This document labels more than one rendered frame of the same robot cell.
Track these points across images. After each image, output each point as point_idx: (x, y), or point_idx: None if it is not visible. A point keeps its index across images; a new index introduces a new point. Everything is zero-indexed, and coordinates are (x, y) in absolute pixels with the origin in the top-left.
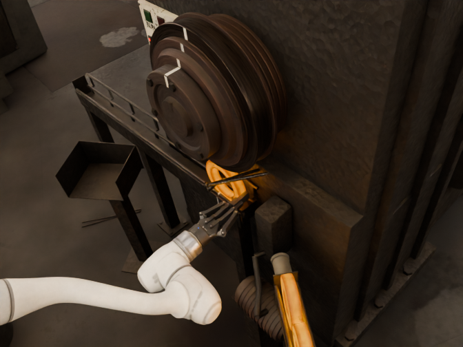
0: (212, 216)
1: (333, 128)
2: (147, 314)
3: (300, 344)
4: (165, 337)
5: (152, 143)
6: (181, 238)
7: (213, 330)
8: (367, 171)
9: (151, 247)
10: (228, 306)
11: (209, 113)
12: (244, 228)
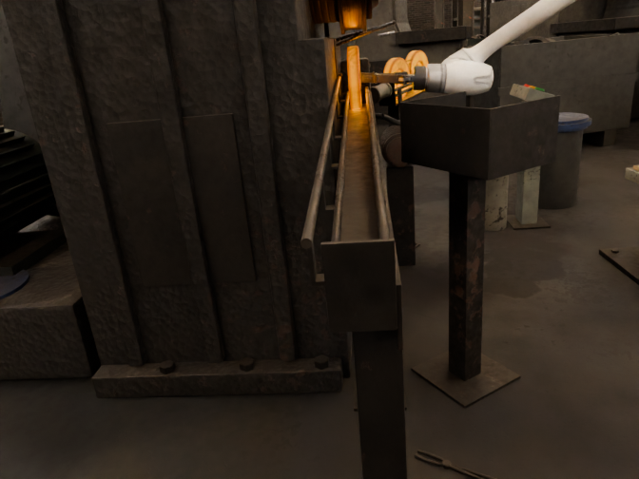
0: (396, 72)
1: None
2: (505, 321)
3: (419, 50)
4: (493, 298)
5: (370, 119)
6: (437, 64)
7: (436, 285)
8: None
9: (445, 378)
10: (402, 291)
11: None
12: None
